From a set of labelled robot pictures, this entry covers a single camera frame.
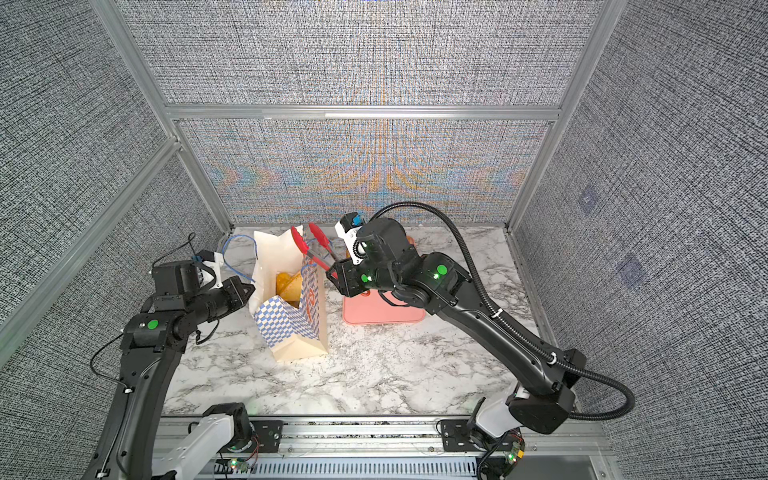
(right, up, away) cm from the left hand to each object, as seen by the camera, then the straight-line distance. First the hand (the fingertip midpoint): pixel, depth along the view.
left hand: (255, 285), depth 72 cm
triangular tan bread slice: (+2, -2, +19) cm, 19 cm away
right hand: (+21, +5, -9) cm, 23 cm away
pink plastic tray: (+27, -10, +27) cm, 39 cm away
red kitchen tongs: (+16, +12, -1) cm, 20 cm away
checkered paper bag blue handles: (+6, -13, +8) cm, 17 cm away
